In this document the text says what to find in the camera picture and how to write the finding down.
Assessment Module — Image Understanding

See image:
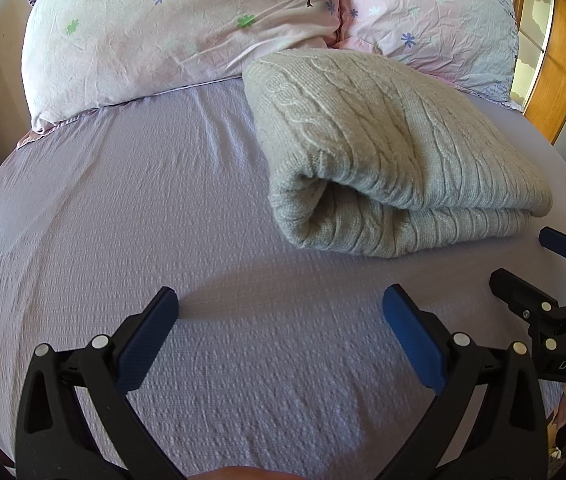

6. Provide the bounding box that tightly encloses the pink floral pillow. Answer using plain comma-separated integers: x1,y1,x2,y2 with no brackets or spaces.
338,0,523,111

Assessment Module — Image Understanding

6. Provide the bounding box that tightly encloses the lavender bed sheet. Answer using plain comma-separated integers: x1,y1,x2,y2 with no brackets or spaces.
0,76,566,480

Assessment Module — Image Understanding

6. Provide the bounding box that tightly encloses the grey cable knit sweater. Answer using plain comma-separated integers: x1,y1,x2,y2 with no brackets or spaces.
242,50,554,259

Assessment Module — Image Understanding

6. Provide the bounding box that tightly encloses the left floral pillow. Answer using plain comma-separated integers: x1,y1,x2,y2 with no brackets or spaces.
15,0,345,151

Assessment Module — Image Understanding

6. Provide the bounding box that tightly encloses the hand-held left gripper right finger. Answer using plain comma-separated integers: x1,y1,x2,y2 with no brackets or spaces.
378,284,549,480

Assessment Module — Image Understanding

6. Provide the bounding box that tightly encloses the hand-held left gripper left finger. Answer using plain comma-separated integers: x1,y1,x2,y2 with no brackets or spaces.
15,287,189,480

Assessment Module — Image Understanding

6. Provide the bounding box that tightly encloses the person's right hand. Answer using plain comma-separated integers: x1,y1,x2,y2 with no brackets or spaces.
546,384,566,456

